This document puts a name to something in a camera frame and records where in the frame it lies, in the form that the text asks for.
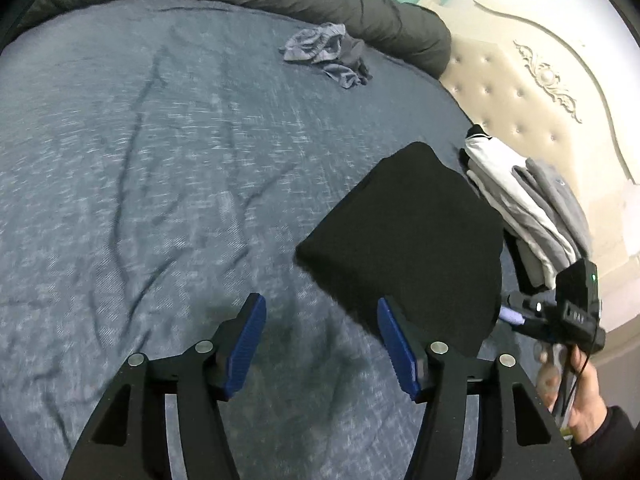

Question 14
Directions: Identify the black garment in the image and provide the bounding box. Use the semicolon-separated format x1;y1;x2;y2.
295;142;502;356

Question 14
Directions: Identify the black jacket sleeve forearm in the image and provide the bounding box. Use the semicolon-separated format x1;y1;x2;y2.
570;406;640;480

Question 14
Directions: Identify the person's right hand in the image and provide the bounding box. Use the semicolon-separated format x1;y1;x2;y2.
536;347;608;444

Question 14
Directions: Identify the white folded garment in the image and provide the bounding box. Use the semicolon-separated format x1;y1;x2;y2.
463;125;575;289

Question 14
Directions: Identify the grey folded garment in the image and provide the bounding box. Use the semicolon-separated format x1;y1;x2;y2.
512;158;592;271

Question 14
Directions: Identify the blue grey bed sheet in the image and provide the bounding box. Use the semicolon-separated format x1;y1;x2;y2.
1;0;501;479

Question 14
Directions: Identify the beige tufted headboard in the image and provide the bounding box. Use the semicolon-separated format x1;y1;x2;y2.
419;0;639;365

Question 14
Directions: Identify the crumpled grey blue garment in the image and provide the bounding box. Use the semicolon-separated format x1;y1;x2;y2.
280;23;372;89

